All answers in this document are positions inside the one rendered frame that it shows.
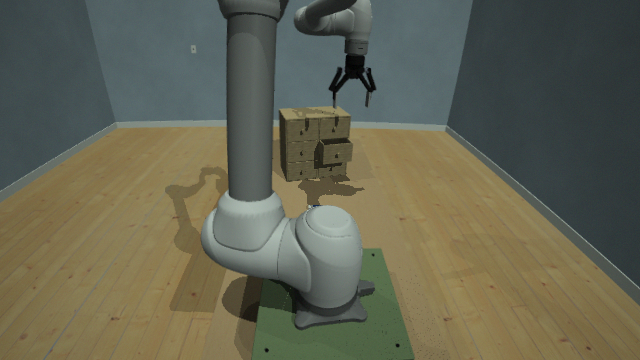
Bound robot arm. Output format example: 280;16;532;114
201;0;375;330

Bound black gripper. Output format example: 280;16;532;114
328;55;376;109

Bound dark brown wooden chest of drawers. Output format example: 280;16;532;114
279;106;351;182

